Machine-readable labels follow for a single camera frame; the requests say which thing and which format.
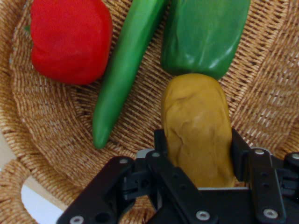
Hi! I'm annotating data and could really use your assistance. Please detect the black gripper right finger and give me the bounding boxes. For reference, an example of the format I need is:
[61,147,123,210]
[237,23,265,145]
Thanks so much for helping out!
[230,127,299,224]

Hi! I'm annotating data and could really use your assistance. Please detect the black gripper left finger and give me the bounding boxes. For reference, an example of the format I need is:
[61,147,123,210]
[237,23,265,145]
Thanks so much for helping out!
[55,128,220,224]

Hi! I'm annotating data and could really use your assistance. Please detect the brown potato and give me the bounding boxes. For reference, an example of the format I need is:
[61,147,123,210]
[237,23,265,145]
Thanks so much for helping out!
[160,73,238,189]

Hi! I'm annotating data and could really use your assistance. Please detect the long green chili pepper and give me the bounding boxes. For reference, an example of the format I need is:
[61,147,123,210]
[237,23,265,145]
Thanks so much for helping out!
[92,0,170,150]

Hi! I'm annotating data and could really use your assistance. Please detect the woven wicker basket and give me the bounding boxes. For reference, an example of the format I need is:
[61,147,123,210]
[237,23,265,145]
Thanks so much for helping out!
[0,0,299,224]

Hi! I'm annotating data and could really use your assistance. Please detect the green bell pepper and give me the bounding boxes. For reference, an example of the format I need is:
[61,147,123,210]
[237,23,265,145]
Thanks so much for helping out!
[160,0,252,81]

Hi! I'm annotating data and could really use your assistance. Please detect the red bell pepper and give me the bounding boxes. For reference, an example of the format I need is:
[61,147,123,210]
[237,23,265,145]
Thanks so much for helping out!
[29,0,114,85]

